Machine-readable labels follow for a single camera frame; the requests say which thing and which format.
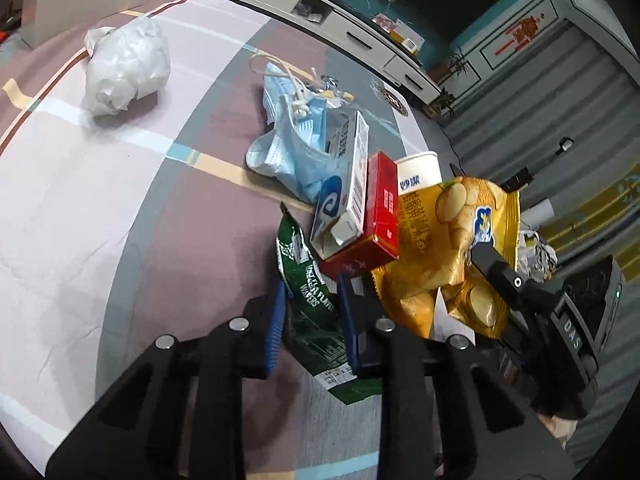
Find white television cabinet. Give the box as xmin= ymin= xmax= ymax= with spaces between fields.
xmin=207 ymin=0 xmax=443 ymax=106

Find pile of clothes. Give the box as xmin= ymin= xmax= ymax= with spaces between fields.
xmin=517 ymin=230 xmax=561 ymax=283

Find red cigarette box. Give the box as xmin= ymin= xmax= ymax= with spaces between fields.
xmin=320 ymin=151 xmax=401 ymax=278

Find blue face mask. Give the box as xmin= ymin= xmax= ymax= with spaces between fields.
xmin=262 ymin=62 xmax=326 ymax=126
xmin=245 ymin=105 xmax=341 ymax=206

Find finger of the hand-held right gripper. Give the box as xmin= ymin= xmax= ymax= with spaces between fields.
xmin=492 ymin=310 xmax=538 ymax=361
xmin=470 ymin=242 xmax=561 ymax=316

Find striped tablecloth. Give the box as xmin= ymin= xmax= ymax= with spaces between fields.
xmin=0 ymin=0 xmax=436 ymax=480

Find white plastic bag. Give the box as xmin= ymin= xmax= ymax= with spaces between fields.
xmin=82 ymin=16 xmax=172 ymax=117

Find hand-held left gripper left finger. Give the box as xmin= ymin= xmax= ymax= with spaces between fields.
xmin=45 ymin=280 xmax=288 ymax=480

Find red wall ornament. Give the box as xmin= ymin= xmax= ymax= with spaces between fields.
xmin=495 ymin=10 xmax=546 ymax=58

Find green wafer wrapper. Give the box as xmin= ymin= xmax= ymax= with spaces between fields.
xmin=276 ymin=202 xmax=386 ymax=406

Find white paper cup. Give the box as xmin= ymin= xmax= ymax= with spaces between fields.
xmin=395 ymin=151 xmax=443 ymax=196

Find yellow potato chip bag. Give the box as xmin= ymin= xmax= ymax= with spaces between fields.
xmin=372 ymin=176 xmax=522 ymax=341

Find tall potted plant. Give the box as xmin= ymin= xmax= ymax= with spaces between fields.
xmin=447 ymin=47 xmax=471 ymax=78

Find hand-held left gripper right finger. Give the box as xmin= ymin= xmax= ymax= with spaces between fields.
xmin=337 ymin=272 xmax=576 ymax=480

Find clear plastic wrapper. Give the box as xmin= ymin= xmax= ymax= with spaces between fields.
xmin=305 ymin=67 xmax=361 ymax=111

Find white blue carton box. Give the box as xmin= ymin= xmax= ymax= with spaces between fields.
xmin=310 ymin=110 xmax=371 ymax=261

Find black stand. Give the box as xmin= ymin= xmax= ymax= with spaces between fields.
xmin=500 ymin=137 xmax=576 ymax=193

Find desk calendar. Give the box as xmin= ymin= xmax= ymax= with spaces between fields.
xmin=390 ymin=20 xmax=426 ymax=56

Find small potted plant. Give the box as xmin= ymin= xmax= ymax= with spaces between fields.
xmin=432 ymin=87 xmax=458 ymax=118

